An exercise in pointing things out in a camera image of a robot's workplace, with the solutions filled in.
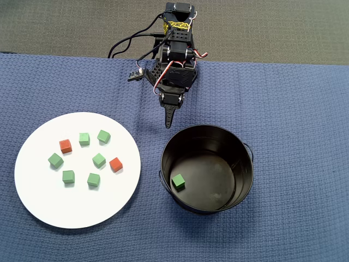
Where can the red cube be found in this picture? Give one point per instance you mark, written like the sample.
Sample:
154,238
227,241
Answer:
65,146
115,164

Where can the blue waffle-weave cloth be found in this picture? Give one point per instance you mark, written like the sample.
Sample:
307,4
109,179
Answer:
272,136

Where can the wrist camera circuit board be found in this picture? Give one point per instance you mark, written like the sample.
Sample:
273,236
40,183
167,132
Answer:
135,76

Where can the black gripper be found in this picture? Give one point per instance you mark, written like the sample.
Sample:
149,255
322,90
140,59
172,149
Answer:
172,100

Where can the green cube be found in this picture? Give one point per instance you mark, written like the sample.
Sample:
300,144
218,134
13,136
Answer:
84,139
68,176
93,179
178,182
103,136
55,160
99,160

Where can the black metal bucket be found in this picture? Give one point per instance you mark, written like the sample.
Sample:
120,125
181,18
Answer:
207,142

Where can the white round plate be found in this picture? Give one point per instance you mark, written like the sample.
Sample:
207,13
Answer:
81,207

